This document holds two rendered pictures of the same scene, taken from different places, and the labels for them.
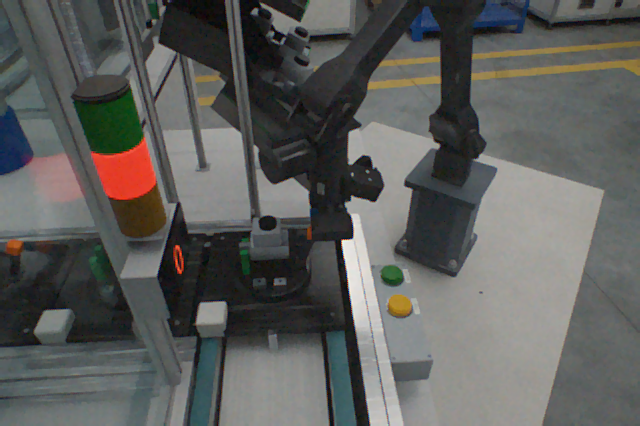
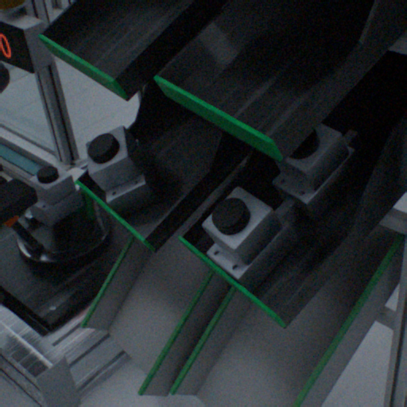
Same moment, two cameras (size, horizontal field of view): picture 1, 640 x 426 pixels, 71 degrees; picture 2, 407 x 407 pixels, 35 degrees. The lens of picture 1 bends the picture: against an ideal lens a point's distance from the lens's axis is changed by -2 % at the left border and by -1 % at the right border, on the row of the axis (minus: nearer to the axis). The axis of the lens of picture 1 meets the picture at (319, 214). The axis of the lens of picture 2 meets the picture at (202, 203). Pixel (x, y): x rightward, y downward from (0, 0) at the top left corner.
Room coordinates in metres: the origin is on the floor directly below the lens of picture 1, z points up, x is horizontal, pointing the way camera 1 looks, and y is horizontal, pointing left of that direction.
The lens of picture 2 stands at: (1.28, -0.23, 1.59)
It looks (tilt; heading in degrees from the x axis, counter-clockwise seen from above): 37 degrees down; 141
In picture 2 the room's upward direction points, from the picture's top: 7 degrees counter-clockwise
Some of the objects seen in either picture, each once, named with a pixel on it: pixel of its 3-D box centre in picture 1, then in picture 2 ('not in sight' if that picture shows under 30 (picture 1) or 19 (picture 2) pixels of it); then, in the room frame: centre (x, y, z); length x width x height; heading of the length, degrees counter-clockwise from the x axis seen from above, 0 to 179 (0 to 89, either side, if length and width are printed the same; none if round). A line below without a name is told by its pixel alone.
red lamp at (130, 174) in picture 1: (124, 164); not in sight; (0.37, 0.19, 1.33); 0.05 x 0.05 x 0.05
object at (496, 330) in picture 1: (414, 242); not in sight; (0.78, -0.22, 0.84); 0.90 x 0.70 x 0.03; 147
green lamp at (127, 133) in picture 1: (109, 117); not in sight; (0.37, 0.19, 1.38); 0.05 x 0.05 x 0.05
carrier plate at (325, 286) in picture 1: (273, 276); (67, 244); (0.57, 0.09, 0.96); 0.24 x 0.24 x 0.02; 4
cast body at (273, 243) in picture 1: (263, 236); (58, 187); (0.57, 0.10, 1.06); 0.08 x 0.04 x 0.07; 94
